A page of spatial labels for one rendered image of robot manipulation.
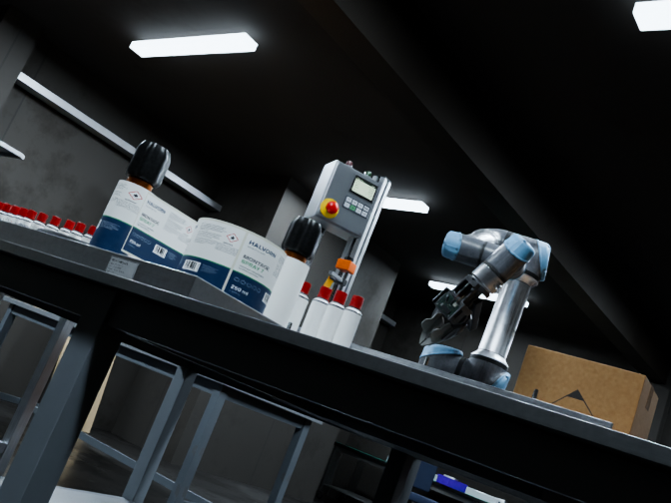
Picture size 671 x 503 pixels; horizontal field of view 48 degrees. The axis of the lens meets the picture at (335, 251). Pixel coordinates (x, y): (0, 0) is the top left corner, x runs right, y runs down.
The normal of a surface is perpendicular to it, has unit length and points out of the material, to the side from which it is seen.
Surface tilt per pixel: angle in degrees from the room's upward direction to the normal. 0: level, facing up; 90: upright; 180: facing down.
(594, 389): 90
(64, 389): 90
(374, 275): 90
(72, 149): 90
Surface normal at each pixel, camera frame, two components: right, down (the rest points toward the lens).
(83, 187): 0.75, 0.14
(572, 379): -0.47, -0.38
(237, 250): 0.15, -0.18
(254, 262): 0.57, 0.02
